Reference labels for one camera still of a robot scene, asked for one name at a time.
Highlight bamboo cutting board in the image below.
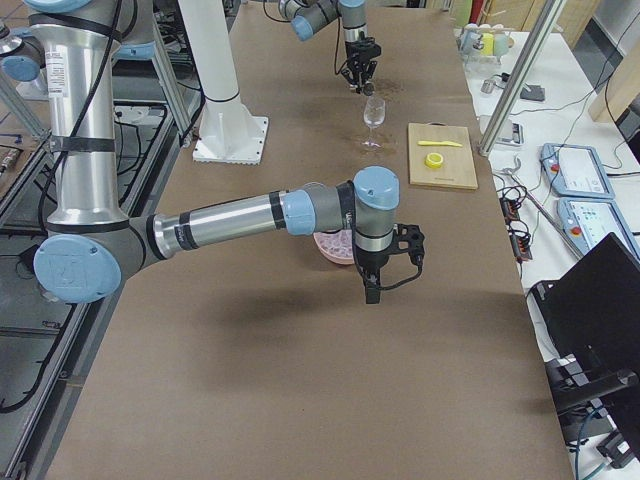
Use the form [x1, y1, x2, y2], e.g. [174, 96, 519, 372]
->
[408, 123, 478, 190]

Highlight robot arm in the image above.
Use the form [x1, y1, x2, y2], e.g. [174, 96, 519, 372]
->
[27, 1, 401, 304]
[278, 0, 382, 96]

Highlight aluminium frame post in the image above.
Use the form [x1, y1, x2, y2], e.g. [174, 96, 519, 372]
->
[478, 0, 566, 157]

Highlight black monitor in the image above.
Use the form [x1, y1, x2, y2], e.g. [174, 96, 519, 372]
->
[531, 233, 639, 449]

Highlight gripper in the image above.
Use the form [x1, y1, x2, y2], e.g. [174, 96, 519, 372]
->
[342, 40, 382, 93]
[357, 249, 386, 304]

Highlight steel jigger cup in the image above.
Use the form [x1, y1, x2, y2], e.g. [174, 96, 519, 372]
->
[363, 83, 375, 96]

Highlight pink bowl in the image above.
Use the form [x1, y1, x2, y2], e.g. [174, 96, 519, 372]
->
[313, 230, 354, 265]

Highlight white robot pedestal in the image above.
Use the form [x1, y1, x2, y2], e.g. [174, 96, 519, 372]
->
[179, 0, 269, 165]

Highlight ice cubes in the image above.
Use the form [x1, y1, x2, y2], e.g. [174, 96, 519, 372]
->
[318, 231, 353, 259]

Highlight clear wine glass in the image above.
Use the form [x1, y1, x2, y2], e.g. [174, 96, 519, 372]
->
[363, 96, 386, 148]

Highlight upper teach pendant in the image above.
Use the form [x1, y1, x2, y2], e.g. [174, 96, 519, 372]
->
[556, 197, 639, 258]

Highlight yellow plastic knife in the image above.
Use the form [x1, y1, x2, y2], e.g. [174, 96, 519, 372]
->
[417, 140, 463, 148]

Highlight yellow lemon slice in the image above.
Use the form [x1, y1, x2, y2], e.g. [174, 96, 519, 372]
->
[424, 152, 444, 169]

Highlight small steel cup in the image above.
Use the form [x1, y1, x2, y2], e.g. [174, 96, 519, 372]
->
[481, 78, 501, 95]

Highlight yellow plastic cup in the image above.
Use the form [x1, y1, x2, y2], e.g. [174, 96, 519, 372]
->
[477, 33, 494, 56]

